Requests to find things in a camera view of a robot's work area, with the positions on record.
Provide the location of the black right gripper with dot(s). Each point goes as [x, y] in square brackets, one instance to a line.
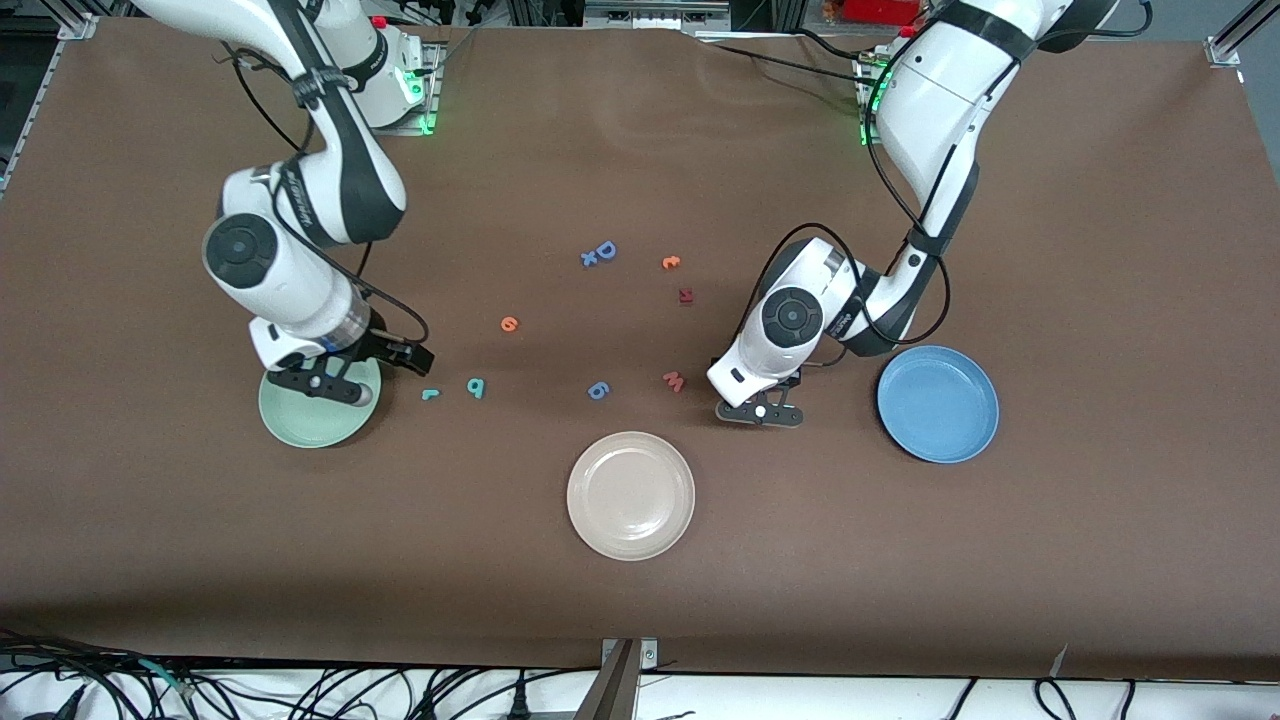
[381, 347]

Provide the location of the teal foam letter q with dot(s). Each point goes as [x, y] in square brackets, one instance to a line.
[481, 390]

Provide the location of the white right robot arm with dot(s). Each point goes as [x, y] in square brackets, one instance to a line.
[275, 275]

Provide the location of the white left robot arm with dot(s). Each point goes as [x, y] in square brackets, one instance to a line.
[940, 100]

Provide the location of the light green plate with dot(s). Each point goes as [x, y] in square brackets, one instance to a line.
[310, 425]

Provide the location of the blue foam number six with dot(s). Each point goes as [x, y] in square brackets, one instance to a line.
[592, 388]

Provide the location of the blue foam letter D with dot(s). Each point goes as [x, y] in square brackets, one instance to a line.
[614, 250]

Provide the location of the beige plate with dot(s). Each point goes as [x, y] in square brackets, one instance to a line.
[630, 495]

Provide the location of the pink foam letter W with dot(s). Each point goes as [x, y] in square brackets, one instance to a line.
[673, 382]

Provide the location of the brown table cover sheet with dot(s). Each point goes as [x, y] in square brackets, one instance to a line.
[640, 600]

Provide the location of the grey metal beam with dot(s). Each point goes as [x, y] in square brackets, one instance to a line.
[610, 690]

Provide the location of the blue plate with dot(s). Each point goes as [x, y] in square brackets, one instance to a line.
[938, 405]

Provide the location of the red box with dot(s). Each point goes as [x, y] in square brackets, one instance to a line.
[880, 10]

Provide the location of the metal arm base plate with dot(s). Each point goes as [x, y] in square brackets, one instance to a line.
[434, 100]
[868, 140]

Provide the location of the silver corner bracket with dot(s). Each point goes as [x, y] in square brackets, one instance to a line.
[648, 655]

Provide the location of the grey metal frame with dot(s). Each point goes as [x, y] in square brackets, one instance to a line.
[655, 12]

